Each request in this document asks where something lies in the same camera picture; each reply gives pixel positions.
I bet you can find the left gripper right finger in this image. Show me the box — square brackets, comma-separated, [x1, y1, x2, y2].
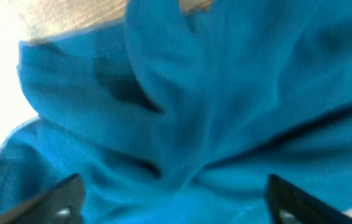
[264, 174, 352, 224]

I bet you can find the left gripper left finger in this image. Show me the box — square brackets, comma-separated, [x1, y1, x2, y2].
[0, 174, 85, 224]

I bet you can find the blue polo shirt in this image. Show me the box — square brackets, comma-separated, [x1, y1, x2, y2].
[0, 0, 352, 223]

